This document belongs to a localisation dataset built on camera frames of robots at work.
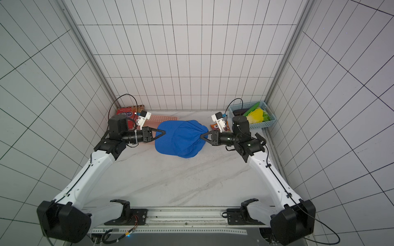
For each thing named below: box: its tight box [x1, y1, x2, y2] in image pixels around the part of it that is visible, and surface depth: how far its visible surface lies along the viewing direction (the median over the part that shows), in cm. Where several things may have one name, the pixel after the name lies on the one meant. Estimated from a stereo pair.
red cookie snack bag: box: [115, 104, 146, 130], surface depth 117 cm
